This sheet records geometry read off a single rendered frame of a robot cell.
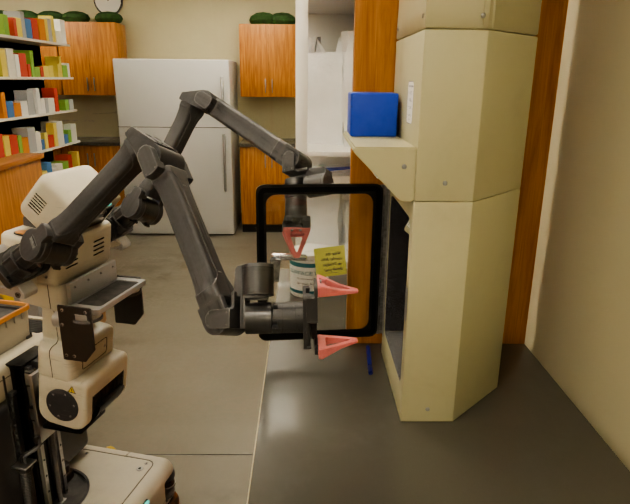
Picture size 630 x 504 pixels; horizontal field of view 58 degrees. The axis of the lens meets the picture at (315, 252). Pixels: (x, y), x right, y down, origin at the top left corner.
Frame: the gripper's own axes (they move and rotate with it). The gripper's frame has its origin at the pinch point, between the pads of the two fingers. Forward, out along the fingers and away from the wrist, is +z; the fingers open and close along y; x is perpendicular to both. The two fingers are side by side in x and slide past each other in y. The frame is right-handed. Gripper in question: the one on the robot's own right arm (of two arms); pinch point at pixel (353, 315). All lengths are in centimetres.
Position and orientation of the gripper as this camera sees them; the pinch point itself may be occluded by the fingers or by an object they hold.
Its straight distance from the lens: 104.4
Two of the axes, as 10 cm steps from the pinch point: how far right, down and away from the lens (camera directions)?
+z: 10.0, -0.2, 0.3
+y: -0.1, -9.6, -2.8
